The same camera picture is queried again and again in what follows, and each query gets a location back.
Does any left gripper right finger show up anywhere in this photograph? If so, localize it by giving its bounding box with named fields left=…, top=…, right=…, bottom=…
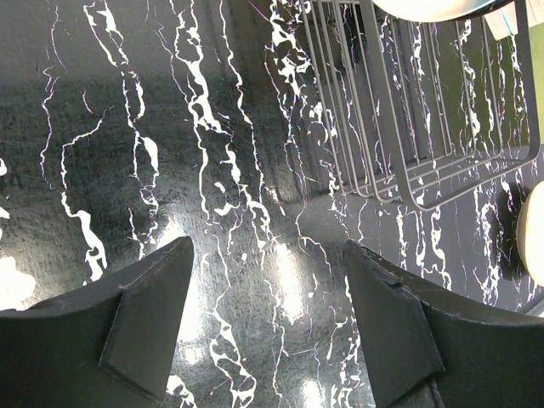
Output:
left=343, top=241, right=543, bottom=407

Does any wire dish rack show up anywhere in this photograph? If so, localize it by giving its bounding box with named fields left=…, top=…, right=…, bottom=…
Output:
left=298, top=1, right=541, bottom=211

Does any light green box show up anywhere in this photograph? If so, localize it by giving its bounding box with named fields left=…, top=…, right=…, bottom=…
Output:
left=526, top=1, right=544, bottom=144

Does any cream bird plate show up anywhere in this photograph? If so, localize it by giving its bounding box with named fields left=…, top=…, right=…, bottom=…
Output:
left=516, top=182, right=544, bottom=286

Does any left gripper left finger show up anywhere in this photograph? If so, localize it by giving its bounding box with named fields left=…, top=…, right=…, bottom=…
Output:
left=1, top=237, right=194, bottom=407

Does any black marble pattern mat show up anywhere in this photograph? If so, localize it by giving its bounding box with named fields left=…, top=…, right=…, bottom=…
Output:
left=1, top=1, right=543, bottom=407

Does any cream and blue plate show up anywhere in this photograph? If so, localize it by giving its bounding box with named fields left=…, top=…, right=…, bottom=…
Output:
left=375, top=0, right=490, bottom=14

